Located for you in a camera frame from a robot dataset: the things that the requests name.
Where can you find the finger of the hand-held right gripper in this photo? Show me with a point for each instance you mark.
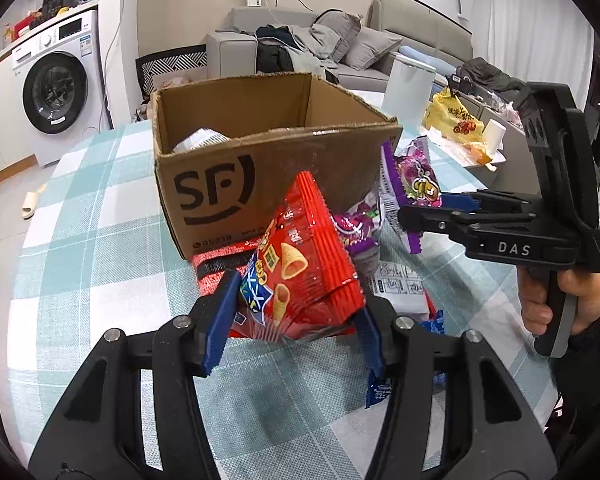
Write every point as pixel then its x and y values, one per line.
pixel 470 202
pixel 430 222

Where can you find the purple and grey snack packet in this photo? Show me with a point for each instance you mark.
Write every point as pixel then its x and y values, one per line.
pixel 355 230

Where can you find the grey garment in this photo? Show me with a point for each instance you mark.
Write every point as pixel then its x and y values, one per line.
pixel 312 42

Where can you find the yellow plastic bag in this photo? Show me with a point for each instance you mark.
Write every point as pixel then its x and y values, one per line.
pixel 452 117

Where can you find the light grey pillow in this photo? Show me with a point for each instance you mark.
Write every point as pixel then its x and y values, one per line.
pixel 372 47

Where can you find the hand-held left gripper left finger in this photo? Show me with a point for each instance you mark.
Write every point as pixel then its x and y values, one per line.
pixel 222 320

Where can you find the white curtain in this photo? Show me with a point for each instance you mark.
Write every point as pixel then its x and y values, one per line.
pixel 535 25

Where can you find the black patterned chair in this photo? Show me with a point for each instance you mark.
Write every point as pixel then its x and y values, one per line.
pixel 170 60

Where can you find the orange snack piece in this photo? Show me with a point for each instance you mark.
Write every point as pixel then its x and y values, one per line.
pixel 480 155

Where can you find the red box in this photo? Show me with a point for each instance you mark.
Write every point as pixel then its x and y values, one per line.
pixel 24 24

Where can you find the purple candy packet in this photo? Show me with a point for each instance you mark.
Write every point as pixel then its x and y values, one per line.
pixel 415 180

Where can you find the white base cabinets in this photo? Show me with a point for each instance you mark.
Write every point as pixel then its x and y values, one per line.
pixel 5 130

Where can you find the person's right forearm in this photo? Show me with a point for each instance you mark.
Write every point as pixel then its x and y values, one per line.
pixel 585 370

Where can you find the white cylindrical bin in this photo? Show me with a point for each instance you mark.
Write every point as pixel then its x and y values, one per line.
pixel 407 90

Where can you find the beige sofa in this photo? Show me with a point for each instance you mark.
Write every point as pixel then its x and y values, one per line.
pixel 230 55

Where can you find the yellow bottle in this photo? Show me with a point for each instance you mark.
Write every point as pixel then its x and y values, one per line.
pixel 6 34

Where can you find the pink cloth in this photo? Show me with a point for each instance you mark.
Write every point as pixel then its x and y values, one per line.
pixel 177 81

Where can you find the checked tablecloth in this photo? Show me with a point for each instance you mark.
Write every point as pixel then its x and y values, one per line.
pixel 105 260

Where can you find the white packet with red edge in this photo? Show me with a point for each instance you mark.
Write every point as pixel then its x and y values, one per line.
pixel 395 280

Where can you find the beige slipper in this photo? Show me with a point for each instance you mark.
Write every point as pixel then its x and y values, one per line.
pixel 32 202

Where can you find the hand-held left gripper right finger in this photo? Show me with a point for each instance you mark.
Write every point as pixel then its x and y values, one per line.
pixel 372 342

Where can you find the blue snack packet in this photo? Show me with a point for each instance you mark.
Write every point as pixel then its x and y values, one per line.
pixel 377 392

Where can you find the white packet with blue print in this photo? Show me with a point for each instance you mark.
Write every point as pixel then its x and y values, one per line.
pixel 200 140

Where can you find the white washing machine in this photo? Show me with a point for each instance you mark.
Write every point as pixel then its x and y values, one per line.
pixel 55 95

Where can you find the light blue cushion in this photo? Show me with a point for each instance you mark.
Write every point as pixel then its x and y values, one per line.
pixel 425 57

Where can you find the red textured packet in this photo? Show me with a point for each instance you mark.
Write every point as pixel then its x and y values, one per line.
pixel 215 265

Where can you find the person's right hand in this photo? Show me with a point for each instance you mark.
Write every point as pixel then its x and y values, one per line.
pixel 532 300

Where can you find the dark green jacket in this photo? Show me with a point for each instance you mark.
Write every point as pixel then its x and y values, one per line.
pixel 495 80

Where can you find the brown cardboard box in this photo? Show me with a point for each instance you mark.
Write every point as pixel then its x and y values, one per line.
pixel 280 160

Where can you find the red corn snack packet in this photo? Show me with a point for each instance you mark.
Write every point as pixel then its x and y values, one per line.
pixel 305 260

